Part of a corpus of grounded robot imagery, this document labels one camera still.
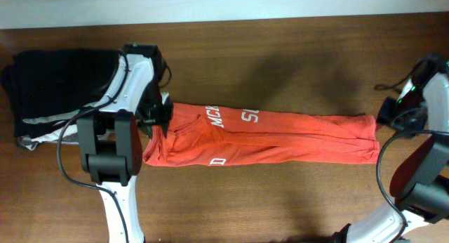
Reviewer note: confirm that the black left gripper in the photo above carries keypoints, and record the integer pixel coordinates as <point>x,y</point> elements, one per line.
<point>163,119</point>

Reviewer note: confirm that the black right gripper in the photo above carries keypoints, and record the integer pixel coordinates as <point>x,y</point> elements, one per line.
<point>385,115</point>

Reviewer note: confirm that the red orange t-shirt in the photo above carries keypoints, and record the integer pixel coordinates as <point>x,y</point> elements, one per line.
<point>223,136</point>

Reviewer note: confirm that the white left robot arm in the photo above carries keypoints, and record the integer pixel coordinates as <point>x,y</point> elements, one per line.
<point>109,140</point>

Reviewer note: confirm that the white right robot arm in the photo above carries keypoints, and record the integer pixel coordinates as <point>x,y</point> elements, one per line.
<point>418,193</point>

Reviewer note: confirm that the folded grey white garment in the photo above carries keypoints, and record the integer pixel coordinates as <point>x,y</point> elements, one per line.
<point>34,126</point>

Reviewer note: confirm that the folded black shirt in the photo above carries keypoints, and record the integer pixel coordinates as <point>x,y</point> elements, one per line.
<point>46,88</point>

